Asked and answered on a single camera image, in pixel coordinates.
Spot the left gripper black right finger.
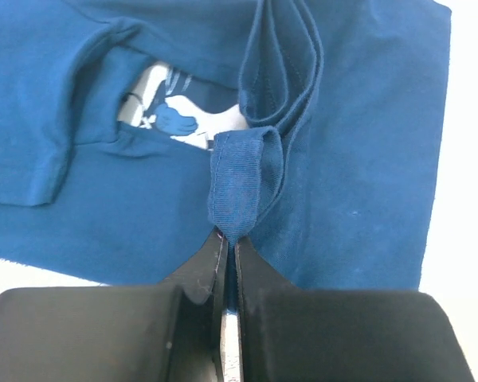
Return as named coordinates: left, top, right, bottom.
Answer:
left=235, top=238, right=473, bottom=382

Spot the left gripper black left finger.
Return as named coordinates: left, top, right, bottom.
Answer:
left=0, top=231, right=228, bottom=382

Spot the blue t shirt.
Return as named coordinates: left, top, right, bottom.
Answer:
left=0, top=1, right=451, bottom=290

